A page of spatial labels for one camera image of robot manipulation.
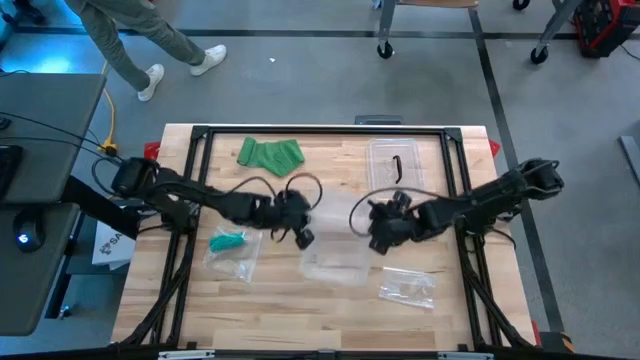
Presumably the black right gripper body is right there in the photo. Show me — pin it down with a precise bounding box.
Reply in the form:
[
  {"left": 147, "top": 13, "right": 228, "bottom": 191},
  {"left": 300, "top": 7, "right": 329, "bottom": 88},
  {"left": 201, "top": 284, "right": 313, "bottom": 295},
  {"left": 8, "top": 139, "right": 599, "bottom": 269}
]
[{"left": 367, "top": 189, "right": 421, "bottom": 256}]

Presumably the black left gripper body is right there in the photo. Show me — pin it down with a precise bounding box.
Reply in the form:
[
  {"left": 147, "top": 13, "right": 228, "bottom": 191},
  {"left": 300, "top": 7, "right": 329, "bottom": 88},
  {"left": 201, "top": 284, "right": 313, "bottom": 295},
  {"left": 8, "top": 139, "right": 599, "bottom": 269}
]
[{"left": 272, "top": 189, "right": 316, "bottom": 251}]

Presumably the clear lid with black handle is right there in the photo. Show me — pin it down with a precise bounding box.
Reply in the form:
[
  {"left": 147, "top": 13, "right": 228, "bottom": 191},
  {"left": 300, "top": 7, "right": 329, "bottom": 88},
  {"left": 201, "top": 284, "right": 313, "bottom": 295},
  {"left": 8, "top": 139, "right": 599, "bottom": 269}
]
[{"left": 367, "top": 138, "right": 426, "bottom": 194}]

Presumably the clear plastic storage box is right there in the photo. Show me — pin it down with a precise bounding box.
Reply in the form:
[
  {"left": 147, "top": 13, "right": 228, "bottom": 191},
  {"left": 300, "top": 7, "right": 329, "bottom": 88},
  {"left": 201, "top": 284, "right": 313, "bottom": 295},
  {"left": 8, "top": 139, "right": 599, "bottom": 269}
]
[{"left": 299, "top": 192, "right": 374, "bottom": 287}]

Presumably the light green elastic bandage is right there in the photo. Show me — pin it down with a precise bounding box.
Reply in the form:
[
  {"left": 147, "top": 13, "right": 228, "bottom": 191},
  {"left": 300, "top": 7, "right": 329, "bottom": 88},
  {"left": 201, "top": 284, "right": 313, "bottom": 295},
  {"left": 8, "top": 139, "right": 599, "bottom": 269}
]
[{"left": 236, "top": 136, "right": 306, "bottom": 179}]

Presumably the clear plastic bag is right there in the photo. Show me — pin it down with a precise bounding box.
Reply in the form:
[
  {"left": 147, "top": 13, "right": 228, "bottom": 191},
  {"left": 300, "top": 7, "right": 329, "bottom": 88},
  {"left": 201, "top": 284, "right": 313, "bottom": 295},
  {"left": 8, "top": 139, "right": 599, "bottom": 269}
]
[
  {"left": 202, "top": 224, "right": 264, "bottom": 284},
  {"left": 378, "top": 266, "right": 436, "bottom": 310}
]

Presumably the teal elastic bandage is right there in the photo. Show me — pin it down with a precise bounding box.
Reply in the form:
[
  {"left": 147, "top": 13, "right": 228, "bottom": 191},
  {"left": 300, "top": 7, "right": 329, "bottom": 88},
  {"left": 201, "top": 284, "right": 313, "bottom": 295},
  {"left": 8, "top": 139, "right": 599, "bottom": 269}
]
[{"left": 208, "top": 232, "right": 247, "bottom": 254}]

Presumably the grey metal plate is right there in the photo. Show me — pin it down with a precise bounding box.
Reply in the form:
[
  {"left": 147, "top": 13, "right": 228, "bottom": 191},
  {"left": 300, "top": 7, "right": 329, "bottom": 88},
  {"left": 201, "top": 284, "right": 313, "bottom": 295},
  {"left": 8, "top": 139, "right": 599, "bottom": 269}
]
[{"left": 354, "top": 114, "right": 404, "bottom": 126}]

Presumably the white printed paper sheet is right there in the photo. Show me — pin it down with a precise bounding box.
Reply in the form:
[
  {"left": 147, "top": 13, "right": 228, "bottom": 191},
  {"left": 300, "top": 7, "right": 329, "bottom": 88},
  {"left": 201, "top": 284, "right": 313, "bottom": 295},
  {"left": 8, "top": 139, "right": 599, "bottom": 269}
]
[{"left": 91, "top": 223, "right": 137, "bottom": 271}]

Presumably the grey table leg with caster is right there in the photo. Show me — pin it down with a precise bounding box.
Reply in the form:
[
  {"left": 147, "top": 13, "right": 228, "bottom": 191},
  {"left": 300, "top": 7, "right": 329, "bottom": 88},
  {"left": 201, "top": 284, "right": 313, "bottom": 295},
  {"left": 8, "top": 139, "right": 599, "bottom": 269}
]
[
  {"left": 376, "top": 0, "right": 401, "bottom": 60},
  {"left": 529, "top": 0, "right": 584, "bottom": 65}
]

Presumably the person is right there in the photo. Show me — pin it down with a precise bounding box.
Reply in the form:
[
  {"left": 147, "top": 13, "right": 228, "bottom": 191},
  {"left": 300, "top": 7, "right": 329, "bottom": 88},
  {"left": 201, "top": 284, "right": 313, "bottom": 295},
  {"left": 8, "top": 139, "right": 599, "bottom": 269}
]
[{"left": 64, "top": 0, "right": 229, "bottom": 104}]

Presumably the grey desk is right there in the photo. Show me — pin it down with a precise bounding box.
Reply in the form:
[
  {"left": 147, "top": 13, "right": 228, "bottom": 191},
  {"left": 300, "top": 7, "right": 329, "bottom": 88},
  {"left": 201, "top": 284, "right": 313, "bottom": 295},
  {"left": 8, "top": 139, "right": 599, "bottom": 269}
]
[{"left": 0, "top": 73, "right": 107, "bottom": 337}]

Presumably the black computer mouse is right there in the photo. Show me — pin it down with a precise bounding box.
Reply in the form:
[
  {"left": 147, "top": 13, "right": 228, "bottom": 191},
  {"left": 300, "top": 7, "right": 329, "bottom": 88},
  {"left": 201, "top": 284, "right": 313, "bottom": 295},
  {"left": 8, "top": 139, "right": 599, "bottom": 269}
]
[{"left": 12, "top": 209, "right": 46, "bottom": 254}]

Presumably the red and black crate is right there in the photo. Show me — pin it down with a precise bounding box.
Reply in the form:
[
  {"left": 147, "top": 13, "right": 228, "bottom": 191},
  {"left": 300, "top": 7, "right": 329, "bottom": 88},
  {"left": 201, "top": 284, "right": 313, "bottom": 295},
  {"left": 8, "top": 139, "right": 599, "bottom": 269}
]
[{"left": 572, "top": 0, "right": 640, "bottom": 59}]

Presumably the black keyboard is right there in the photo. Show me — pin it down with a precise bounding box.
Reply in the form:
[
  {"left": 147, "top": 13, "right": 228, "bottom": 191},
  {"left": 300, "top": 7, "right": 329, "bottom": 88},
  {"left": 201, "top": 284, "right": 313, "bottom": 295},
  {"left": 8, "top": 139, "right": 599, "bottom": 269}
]
[{"left": 0, "top": 144, "right": 24, "bottom": 201}]

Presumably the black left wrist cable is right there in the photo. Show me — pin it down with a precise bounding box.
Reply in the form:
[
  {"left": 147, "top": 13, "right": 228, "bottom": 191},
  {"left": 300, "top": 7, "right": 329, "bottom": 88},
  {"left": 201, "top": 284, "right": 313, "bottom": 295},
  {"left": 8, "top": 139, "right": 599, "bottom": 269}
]
[{"left": 229, "top": 172, "right": 324, "bottom": 211}]

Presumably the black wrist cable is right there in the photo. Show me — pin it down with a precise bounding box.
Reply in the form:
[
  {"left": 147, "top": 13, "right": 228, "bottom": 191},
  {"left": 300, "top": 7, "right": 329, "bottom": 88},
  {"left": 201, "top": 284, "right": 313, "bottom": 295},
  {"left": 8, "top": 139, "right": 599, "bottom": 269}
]
[
  {"left": 348, "top": 187, "right": 441, "bottom": 239},
  {"left": 229, "top": 172, "right": 324, "bottom": 211}
]

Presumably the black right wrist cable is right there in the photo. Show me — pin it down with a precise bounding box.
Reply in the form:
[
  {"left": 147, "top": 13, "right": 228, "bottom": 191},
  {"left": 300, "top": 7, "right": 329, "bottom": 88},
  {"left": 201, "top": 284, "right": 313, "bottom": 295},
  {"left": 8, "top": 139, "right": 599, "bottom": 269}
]
[{"left": 348, "top": 187, "right": 441, "bottom": 239}]

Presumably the black aluminium table frame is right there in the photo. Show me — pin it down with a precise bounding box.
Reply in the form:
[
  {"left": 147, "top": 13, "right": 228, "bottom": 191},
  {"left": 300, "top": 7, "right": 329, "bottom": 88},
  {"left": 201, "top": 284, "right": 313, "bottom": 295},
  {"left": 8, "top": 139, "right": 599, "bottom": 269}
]
[{"left": 112, "top": 123, "right": 544, "bottom": 351}]

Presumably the silver metal bracket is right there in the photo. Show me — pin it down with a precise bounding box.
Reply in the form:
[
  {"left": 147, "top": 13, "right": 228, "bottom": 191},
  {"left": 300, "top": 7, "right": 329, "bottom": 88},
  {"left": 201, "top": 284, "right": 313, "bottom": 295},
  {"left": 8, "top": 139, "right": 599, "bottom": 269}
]
[
  {"left": 158, "top": 349, "right": 216, "bottom": 360},
  {"left": 438, "top": 351, "right": 494, "bottom": 360}
]

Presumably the yellow cable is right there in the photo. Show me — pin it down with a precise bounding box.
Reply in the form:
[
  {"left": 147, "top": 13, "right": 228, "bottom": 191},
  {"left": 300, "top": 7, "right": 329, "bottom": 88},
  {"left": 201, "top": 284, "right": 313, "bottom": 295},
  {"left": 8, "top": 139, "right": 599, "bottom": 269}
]
[{"left": 99, "top": 59, "right": 121, "bottom": 156}]

